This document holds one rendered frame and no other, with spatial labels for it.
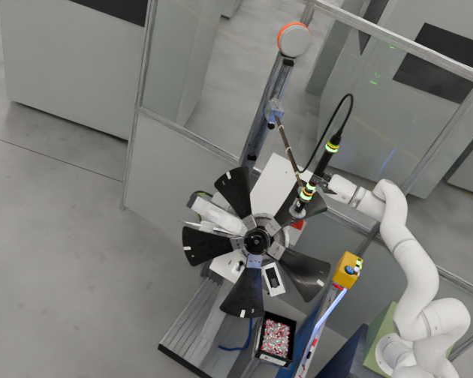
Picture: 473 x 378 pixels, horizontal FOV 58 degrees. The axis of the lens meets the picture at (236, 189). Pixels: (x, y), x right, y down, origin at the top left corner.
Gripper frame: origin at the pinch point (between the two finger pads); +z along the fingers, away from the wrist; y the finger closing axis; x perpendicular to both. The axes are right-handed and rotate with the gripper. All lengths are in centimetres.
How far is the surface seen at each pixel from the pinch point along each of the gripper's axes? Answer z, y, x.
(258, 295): -2, -12, -66
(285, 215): 4.5, 9.4, -33.4
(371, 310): -71, 70, -122
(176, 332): 32, 1, -157
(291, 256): -6.7, 1.8, -46.6
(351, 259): -35, 33, -58
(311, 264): -16.3, 3.8, -47.0
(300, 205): 0.4, -1.9, -15.0
